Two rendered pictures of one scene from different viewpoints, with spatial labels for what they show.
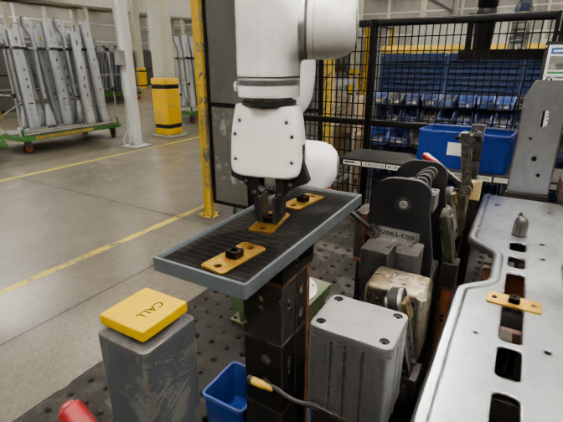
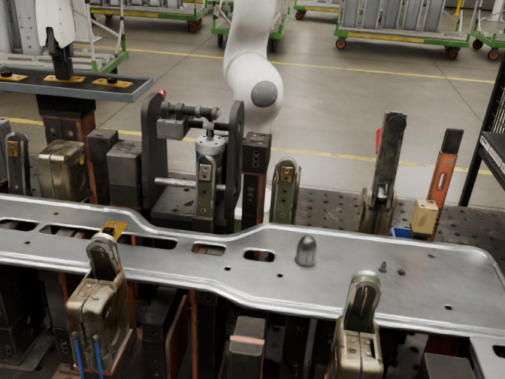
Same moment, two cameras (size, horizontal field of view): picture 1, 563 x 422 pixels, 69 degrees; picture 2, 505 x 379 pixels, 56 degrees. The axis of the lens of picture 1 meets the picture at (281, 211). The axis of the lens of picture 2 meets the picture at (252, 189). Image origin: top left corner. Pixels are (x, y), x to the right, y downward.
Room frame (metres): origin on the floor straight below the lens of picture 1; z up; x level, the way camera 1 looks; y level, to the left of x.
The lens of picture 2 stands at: (0.56, -1.11, 1.47)
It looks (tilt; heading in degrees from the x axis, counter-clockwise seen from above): 29 degrees down; 67
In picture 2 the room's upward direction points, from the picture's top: 3 degrees clockwise
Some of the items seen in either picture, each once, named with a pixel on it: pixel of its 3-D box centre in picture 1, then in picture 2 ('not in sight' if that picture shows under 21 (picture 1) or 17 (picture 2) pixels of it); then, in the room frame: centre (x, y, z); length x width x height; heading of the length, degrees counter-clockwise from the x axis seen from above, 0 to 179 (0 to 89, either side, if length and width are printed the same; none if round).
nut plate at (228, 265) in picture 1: (235, 254); (6, 74); (0.46, 0.06, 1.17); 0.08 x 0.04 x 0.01; 145
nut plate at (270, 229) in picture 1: (270, 218); (65, 77); (0.58, 0.02, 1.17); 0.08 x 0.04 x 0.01; 160
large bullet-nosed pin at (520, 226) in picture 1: (519, 228); (306, 252); (0.90, -0.57, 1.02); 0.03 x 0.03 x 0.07
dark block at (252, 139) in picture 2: not in sight; (252, 228); (0.91, -0.32, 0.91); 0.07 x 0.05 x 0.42; 60
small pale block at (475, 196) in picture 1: (466, 239); (406, 283); (1.14, -0.56, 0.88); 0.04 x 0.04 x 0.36; 60
